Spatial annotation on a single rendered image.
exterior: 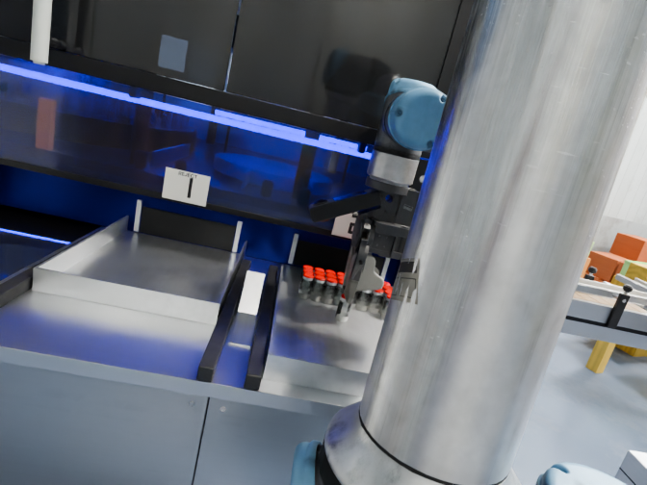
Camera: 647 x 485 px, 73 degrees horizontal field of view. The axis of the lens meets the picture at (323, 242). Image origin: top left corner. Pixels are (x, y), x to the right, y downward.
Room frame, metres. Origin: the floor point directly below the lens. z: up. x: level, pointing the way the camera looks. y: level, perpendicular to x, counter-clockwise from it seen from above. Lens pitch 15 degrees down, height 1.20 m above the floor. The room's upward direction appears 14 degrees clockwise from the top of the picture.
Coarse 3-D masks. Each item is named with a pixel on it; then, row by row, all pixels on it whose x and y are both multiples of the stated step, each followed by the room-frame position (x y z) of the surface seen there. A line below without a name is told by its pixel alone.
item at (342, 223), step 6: (342, 216) 0.86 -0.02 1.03; (348, 216) 0.86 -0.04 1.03; (336, 222) 0.86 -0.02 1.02; (342, 222) 0.86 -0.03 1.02; (348, 222) 0.86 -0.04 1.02; (354, 222) 0.86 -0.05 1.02; (336, 228) 0.86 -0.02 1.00; (342, 228) 0.86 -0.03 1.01; (348, 228) 0.86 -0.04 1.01; (336, 234) 0.86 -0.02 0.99; (342, 234) 0.86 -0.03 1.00; (348, 234) 0.86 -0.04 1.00
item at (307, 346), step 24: (288, 288) 0.79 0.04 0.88; (288, 312) 0.68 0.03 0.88; (312, 312) 0.71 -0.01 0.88; (360, 312) 0.76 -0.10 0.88; (288, 336) 0.60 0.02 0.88; (312, 336) 0.62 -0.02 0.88; (336, 336) 0.64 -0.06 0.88; (360, 336) 0.66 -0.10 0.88; (288, 360) 0.48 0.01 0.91; (312, 360) 0.55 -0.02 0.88; (336, 360) 0.56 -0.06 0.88; (360, 360) 0.58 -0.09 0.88; (312, 384) 0.48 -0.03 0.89; (336, 384) 0.49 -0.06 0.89; (360, 384) 0.49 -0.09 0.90
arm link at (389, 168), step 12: (372, 156) 0.70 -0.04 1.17; (384, 156) 0.67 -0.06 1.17; (396, 156) 0.67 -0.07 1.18; (372, 168) 0.69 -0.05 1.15; (384, 168) 0.67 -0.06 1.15; (396, 168) 0.67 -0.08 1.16; (408, 168) 0.67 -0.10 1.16; (384, 180) 0.68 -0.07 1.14; (396, 180) 0.67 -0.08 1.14; (408, 180) 0.68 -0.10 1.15
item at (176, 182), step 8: (168, 168) 0.82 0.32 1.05; (168, 176) 0.82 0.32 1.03; (176, 176) 0.82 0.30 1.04; (184, 176) 0.82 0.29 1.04; (192, 176) 0.82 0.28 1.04; (200, 176) 0.83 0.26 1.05; (208, 176) 0.83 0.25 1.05; (168, 184) 0.82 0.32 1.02; (176, 184) 0.82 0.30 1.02; (184, 184) 0.82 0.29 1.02; (200, 184) 0.83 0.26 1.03; (208, 184) 0.83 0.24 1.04; (168, 192) 0.82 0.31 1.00; (176, 192) 0.82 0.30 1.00; (184, 192) 0.82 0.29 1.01; (192, 192) 0.82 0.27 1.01; (200, 192) 0.83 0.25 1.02; (184, 200) 0.82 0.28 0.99; (192, 200) 0.83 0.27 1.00; (200, 200) 0.83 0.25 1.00
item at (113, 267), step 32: (64, 256) 0.63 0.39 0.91; (96, 256) 0.72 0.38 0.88; (128, 256) 0.75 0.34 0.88; (160, 256) 0.79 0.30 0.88; (192, 256) 0.83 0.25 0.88; (224, 256) 0.88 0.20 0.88; (32, 288) 0.55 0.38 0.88; (64, 288) 0.56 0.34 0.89; (96, 288) 0.56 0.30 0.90; (128, 288) 0.57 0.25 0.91; (160, 288) 0.65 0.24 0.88; (192, 288) 0.68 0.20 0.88; (224, 288) 0.64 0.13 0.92
